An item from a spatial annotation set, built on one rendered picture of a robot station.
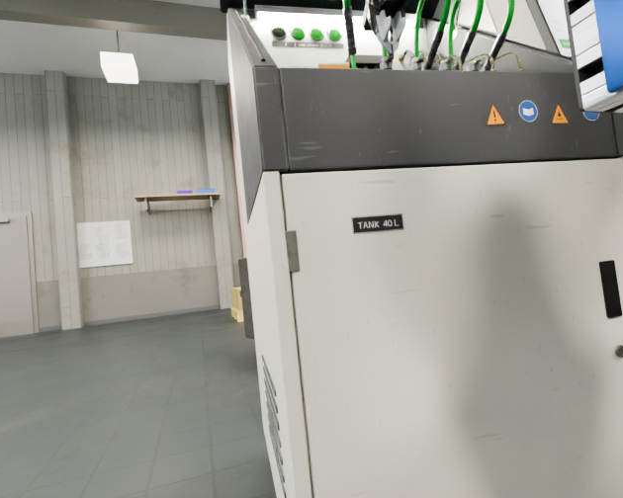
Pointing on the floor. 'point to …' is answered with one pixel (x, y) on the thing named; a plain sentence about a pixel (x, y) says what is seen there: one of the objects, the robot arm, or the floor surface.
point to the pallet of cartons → (236, 304)
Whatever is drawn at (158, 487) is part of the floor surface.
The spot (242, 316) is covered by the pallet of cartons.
